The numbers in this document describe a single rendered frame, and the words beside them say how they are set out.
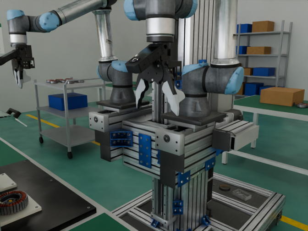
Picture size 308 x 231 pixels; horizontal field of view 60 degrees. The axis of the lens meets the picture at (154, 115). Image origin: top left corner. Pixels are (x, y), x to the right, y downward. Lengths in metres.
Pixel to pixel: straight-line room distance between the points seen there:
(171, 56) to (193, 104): 0.49
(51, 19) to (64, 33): 5.76
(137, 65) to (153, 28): 0.12
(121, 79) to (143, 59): 0.87
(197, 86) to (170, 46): 0.47
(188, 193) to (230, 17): 1.00
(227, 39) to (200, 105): 0.30
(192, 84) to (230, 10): 0.32
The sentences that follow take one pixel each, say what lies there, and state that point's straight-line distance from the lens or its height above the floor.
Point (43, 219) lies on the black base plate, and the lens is 1.02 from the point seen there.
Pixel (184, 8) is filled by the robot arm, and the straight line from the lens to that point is 0.79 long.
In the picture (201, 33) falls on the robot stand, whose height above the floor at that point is 1.41.
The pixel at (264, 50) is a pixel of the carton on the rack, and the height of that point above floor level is 1.37.
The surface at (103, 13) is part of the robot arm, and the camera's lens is 1.63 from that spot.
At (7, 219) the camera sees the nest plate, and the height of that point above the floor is 0.78.
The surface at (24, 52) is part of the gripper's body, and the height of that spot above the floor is 1.31.
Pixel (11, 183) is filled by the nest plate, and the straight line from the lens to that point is 1.30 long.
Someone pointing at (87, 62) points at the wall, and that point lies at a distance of 7.38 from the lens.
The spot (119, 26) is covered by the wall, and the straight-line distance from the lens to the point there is 8.04.
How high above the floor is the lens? 1.31
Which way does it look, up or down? 13 degrees down
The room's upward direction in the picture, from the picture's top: straight up
